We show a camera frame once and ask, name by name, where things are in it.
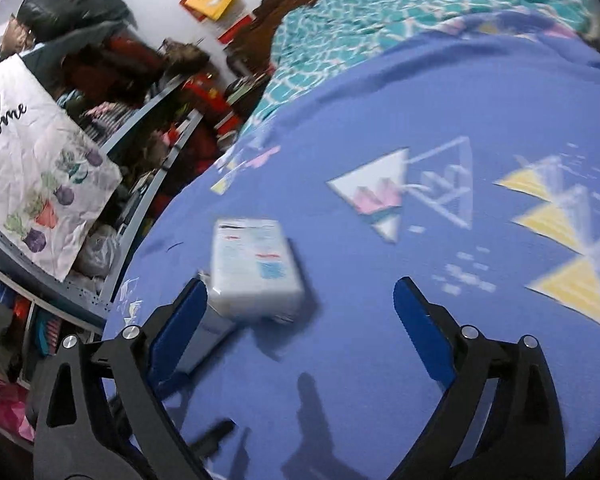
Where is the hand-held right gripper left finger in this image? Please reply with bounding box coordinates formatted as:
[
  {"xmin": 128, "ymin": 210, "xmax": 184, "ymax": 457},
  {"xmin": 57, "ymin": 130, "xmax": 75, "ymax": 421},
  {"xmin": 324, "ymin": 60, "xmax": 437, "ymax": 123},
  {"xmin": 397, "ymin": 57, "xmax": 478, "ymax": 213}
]
[{"xmin": 32, "ymin": 277, "xmax": 211, "ymax": 480}]

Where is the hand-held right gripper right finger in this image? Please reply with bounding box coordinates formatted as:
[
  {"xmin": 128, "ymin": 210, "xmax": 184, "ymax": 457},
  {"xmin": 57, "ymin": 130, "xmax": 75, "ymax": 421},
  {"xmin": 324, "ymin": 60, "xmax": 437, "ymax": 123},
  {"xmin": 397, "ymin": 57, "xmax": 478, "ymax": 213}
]
[{"xmin": 387, "ymin": 276, "xmax": 566, "ymax": 480}]

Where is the white carton box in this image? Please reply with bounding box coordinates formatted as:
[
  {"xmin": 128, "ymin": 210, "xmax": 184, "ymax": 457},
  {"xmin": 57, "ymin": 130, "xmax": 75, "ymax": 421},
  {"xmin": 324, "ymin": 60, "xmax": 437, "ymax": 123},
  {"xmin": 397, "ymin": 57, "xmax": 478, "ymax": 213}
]
[{"xmin": 209, "ymin": 217, "xmax": 306, "ymax": 322}]

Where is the pink plastic bag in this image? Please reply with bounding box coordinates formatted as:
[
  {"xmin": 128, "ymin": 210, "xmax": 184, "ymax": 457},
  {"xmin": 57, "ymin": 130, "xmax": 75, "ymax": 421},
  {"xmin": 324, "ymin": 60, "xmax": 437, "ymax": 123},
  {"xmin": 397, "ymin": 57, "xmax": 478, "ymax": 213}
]
[{"xmin": 0, "ymin": 375, "xmax": 36, "ymax": 443}]

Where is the grey metal shelf rack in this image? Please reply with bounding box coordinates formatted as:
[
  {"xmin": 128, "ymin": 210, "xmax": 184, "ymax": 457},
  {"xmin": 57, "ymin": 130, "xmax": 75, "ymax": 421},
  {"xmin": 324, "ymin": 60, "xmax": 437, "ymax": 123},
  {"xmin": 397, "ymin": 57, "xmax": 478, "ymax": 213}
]
[{"xmin": 0, "ymin": 72, "xmax": 206, "ymax": 321}]

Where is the white printed cloth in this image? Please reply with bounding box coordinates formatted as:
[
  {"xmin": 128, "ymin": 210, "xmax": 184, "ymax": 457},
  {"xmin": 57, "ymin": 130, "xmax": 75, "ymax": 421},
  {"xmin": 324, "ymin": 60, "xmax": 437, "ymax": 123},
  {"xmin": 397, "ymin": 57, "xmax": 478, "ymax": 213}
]
[{"xmin": 0, "ymin": 54, "xmax": 123, "ymax": 282}]

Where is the purple printed bed sheet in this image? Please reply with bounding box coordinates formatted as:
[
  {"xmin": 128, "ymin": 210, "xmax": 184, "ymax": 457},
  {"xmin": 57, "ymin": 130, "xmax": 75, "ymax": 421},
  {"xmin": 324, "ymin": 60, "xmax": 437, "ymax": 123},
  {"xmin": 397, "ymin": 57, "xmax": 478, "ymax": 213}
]
[{"xmin": 100, "ymin": 10, "xmax": 600, "ymax": 480}]

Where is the teal patterned blanket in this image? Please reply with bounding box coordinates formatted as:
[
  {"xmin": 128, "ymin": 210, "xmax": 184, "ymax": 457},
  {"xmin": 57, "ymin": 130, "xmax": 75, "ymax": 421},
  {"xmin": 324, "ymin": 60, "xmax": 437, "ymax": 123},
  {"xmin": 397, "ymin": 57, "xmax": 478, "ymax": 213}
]
[{"xmin": 240, "ymin": 0, "xmax": 593, "ymax": 136}]

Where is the black bag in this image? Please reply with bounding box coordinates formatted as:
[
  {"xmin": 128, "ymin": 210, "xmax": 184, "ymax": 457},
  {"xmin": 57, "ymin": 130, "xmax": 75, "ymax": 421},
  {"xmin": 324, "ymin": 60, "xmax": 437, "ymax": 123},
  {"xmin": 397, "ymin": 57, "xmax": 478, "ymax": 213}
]
[{"xmin": 17, "ymin": 0, "xmax": 81, "ymax": 43}]

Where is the dark wooden headboard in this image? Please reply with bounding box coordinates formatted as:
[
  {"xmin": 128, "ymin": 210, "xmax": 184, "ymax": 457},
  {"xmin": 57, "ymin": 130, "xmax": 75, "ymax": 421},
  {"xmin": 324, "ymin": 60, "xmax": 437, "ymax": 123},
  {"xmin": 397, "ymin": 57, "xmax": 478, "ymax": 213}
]
[{"xmin": 227, "ymin": 0, "xmax": 406, "ymax": 78}]

